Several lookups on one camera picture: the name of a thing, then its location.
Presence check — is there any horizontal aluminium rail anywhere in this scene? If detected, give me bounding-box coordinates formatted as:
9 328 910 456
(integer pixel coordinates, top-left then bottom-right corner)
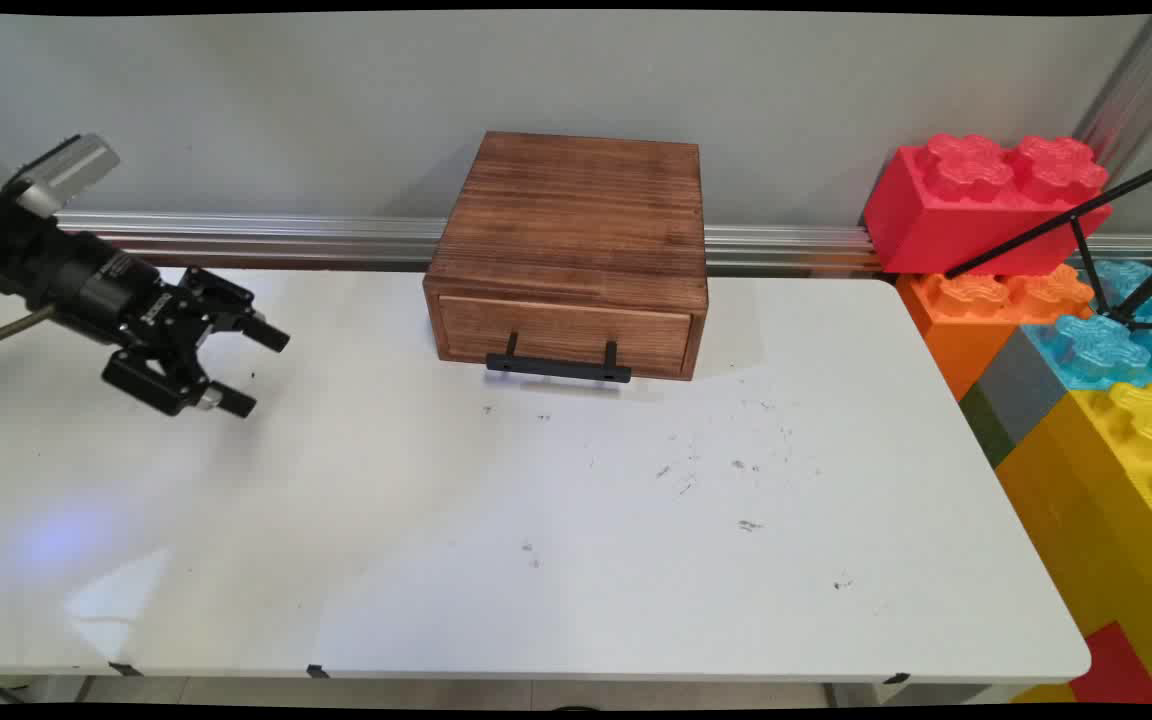
54 210 1152 274

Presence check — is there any large red toy block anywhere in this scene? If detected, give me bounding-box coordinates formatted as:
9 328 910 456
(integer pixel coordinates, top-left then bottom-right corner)
862 133 1115 278

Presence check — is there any slanted aluminium profile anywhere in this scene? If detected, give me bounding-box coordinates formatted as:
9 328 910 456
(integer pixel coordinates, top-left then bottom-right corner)
1074 14 1152 183

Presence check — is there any large yellow toy block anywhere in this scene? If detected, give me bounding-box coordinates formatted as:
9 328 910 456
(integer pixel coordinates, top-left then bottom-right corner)
996 382 1152 705

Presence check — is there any brown wooden drawer cabinet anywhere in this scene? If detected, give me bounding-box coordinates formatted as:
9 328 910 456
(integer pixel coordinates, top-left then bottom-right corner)
423 130 710 383

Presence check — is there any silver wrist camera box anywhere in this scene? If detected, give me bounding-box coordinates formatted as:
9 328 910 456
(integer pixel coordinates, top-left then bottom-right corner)
8 134 122 217

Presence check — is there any dark green toy block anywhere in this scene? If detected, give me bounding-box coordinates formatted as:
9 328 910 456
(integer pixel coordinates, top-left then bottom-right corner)
958 383 1018 470

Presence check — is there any black tripod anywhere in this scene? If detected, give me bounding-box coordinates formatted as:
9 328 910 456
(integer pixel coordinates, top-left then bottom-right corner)
944 150 1152 332

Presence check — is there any translucent blue toy block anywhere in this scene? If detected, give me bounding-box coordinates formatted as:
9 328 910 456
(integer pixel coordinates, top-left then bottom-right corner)
1021 257 1152 392

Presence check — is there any orange toy block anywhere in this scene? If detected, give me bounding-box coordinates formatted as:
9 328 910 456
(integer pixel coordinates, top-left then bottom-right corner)
896 264 1097 402

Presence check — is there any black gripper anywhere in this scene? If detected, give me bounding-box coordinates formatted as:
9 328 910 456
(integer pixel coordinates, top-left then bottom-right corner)
0 204 291 420

